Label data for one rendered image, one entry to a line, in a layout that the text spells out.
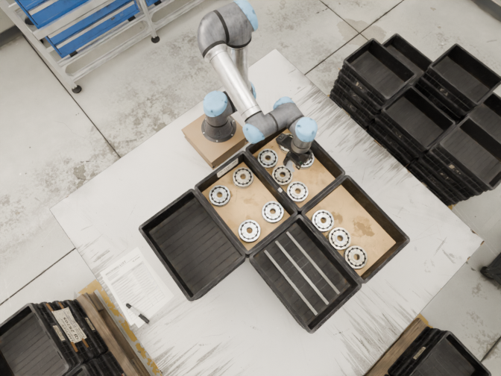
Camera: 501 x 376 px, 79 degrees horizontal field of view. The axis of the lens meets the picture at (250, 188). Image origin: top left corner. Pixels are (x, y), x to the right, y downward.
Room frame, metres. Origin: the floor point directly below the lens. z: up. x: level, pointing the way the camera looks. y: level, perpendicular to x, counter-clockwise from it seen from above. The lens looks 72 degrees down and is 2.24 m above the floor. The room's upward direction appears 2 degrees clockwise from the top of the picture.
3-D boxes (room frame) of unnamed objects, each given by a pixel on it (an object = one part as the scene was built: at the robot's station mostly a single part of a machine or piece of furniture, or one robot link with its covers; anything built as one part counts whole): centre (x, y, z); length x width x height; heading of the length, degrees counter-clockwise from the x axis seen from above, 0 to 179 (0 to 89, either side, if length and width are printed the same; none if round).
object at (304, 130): (0.53, -0.19, 1.27); 0.09 x 0.08 x 0.11; 34
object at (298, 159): (0.52, -0.20, 1.11); 0.09 x 0.08 x 0.12; 46
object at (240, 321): (0.29, -0.08, 0.35); 1.60 x 1.60 x 0.70; 43
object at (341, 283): (0.06, -0.24, 0.87); 0.40 x 0.30 x 0.11; 41
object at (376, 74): (1.40, -0.83, 0.37); 0.40 x 0.30 x 0.45; 43
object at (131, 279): (-0.03, 0.54, 0.70); 0.33 x 0.23 x 0.01; 43
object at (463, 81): (1.37, -1.40, 0.37); 0.40 x 0.30 x 0.45; 43
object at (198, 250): (0.17, 0.25, 0.87); 0.40 x 0.30 x 0.11; 41
